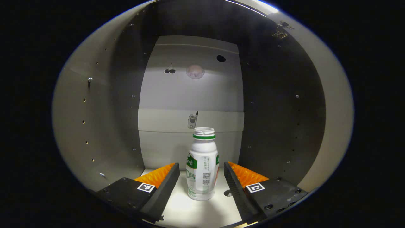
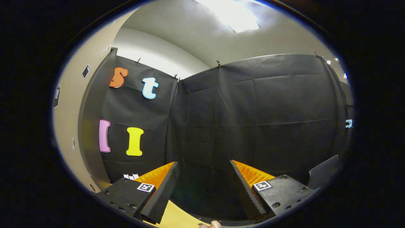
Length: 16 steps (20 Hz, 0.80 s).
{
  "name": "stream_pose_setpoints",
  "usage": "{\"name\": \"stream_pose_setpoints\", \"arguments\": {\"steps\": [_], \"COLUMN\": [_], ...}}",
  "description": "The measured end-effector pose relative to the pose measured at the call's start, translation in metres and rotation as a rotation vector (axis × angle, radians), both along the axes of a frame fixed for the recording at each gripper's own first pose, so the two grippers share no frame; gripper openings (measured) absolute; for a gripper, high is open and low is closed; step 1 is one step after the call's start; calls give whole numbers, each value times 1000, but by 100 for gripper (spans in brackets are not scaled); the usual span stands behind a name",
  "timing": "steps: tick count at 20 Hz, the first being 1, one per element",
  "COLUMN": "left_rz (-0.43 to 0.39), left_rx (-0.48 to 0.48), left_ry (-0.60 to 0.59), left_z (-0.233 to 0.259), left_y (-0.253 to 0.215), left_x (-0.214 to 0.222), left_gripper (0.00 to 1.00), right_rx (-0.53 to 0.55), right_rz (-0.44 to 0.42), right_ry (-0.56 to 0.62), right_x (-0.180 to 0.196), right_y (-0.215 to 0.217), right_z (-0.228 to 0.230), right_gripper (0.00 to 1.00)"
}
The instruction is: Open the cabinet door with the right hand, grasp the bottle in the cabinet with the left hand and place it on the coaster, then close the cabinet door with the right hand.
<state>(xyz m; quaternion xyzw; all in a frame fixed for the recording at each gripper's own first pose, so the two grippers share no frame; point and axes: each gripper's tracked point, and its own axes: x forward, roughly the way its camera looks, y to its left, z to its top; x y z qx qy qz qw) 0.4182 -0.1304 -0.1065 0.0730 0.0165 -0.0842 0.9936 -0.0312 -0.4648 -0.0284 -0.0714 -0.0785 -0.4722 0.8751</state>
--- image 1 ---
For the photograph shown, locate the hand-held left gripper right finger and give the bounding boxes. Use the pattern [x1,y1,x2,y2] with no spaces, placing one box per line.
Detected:
[223,161,309,223]

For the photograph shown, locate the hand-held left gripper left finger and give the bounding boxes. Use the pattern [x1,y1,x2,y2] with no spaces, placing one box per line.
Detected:
[95,162,181,224]

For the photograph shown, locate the white plastic bottle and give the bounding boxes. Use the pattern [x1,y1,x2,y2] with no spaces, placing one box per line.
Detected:
[186,127,220,201]

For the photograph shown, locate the dark gray cabinet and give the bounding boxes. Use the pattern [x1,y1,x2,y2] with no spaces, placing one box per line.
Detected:
[52,0,329,228]

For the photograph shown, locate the white cabinet shelf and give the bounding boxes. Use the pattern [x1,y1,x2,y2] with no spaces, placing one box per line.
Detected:
[139,168,252,228]

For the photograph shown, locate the metal door hinge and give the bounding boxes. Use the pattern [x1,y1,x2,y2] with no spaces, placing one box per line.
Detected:
[271,21,295,39]

